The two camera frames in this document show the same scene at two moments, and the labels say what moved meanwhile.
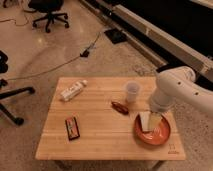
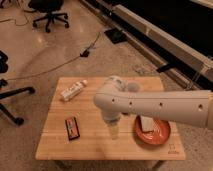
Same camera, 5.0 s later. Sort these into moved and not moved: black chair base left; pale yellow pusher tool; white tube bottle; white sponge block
Moved: pale yellow pusher tool
Not moved: white sponge block; black chair base left; white tube bottle
